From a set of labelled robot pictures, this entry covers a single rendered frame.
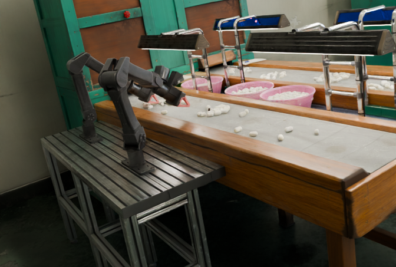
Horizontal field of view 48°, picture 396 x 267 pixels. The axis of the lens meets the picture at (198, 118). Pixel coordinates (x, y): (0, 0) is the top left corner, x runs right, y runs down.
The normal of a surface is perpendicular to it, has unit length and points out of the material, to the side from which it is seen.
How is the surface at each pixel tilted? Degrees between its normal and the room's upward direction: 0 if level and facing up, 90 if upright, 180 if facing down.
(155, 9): 90
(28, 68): 90
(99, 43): 90
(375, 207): 90
